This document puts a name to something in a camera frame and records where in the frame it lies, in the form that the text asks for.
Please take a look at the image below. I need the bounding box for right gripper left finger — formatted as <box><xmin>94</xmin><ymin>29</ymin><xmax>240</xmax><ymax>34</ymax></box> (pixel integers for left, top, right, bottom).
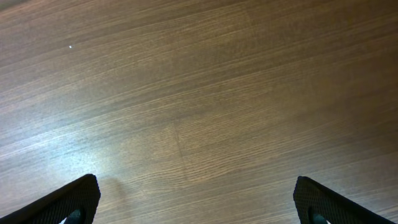
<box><xmin>1</xmin><ymin>174</ymin><xmax>101</xmax><ymax>224</ymax></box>

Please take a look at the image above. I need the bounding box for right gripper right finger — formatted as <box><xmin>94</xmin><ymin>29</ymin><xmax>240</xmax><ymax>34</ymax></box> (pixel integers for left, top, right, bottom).
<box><xmin>293</xmin><ymin>176</ymin><xmax>394</xmax><ymax>224</ymax></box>

